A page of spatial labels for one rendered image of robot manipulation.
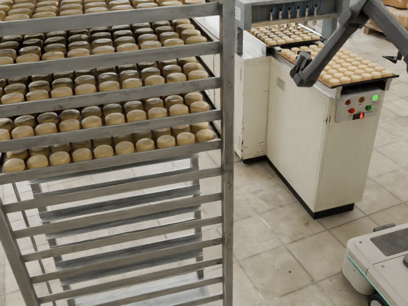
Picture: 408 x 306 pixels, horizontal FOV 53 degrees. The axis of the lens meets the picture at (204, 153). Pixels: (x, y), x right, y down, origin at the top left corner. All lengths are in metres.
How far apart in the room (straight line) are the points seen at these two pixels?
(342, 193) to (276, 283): 0.70
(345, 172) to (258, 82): 0.81
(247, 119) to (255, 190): 0.49
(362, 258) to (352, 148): 0.64
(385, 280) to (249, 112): 1.39
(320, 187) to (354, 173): 0.22
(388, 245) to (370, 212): 0.62
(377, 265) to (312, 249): 0.49
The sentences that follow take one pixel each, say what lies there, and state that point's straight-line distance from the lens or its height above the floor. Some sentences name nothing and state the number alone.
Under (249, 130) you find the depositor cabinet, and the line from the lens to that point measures 2.91.
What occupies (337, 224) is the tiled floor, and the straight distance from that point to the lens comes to 2.67.
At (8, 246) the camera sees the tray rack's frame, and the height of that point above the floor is 0.95.
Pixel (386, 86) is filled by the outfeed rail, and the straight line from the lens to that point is 2.34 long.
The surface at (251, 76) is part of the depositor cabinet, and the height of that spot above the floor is 0.72.
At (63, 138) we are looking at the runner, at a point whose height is 1.23.
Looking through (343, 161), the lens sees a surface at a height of 0.42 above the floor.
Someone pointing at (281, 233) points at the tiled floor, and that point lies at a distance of 2.55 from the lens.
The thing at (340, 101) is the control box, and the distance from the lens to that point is 2.20.
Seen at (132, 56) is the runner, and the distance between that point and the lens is 0.99.
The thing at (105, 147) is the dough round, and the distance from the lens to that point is 1.15.
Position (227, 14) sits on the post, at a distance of 0.98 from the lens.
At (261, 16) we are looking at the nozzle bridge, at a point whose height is 1.07.
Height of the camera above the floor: 1.72
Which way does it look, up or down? 32 degrees down
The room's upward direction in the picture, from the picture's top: 2 degrees counter-clockwise
